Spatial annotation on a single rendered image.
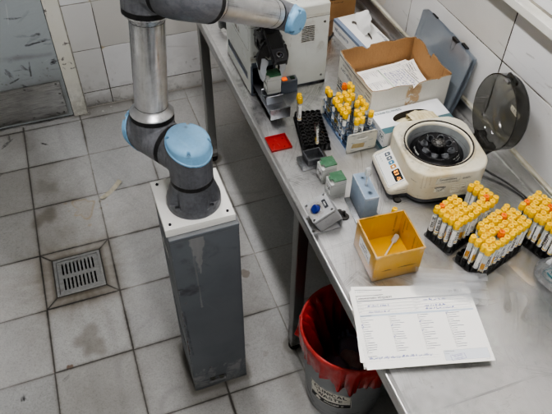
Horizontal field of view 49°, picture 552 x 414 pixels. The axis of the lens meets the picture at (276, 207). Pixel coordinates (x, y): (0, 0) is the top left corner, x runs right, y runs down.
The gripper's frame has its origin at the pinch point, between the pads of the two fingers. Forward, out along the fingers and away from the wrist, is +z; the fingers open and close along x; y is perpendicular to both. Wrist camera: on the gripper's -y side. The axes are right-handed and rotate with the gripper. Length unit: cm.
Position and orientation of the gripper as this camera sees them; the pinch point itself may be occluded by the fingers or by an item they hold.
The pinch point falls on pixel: (272, 77)
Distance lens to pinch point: 198.6
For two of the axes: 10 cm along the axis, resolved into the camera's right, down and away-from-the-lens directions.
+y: -3.4, -6.9, 6.4
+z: -0.1, 6.8, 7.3
